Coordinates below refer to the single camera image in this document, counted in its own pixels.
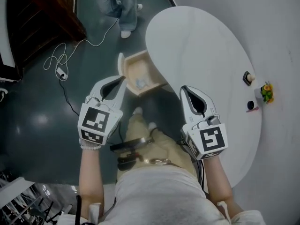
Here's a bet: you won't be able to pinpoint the person's grey shirt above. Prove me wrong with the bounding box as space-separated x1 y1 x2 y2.
79 166 266 225

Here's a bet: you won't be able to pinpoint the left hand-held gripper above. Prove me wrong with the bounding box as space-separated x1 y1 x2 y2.
77 75 127 147

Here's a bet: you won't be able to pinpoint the black waist device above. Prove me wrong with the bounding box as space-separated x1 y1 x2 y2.
109 135 156 171

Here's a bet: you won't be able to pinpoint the wooden drawer with white front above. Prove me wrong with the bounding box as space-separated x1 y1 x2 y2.
117 50 168 98

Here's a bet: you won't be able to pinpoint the person's left forearm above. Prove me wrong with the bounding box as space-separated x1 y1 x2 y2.
78 146 105 211

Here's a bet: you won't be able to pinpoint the small potted flowers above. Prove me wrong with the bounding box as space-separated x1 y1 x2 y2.
254 81 275 105

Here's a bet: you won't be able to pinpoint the person's beige trousers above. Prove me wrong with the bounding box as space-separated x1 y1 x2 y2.
116 112 195 180

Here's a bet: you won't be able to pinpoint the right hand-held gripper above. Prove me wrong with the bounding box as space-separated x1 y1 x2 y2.
179 85 229 161

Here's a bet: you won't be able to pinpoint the black floor cable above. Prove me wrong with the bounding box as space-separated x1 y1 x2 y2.
58 78 81 117

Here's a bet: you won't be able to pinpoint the white bead bracelet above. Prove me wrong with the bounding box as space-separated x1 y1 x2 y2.
79 138 103 151

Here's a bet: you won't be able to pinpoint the white metal frame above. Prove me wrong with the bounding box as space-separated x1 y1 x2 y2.
0 176 78 225

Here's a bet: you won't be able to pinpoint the white shirt cord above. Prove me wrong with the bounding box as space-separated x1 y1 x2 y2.
216 200 233 221

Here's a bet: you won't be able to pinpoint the white furniture piece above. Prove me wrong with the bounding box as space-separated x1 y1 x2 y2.
0 0 17 103

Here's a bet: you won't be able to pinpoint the white floor cable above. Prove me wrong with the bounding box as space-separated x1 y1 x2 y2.
43 0 150 72

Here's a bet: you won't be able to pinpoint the dark wooden staircase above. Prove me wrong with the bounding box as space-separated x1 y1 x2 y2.
7 0 88 70

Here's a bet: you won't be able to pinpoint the person's right forearm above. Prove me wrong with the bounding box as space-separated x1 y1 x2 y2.
203 156 245 218

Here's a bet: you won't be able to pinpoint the gold chain belt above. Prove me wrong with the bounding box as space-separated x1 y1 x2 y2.
142 157 172 165

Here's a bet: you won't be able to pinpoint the white plastic bag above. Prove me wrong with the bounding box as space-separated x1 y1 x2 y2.
134 77 151 90

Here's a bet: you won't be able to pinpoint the black stand with white knob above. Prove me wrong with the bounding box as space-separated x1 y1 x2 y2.
242 71 256 87

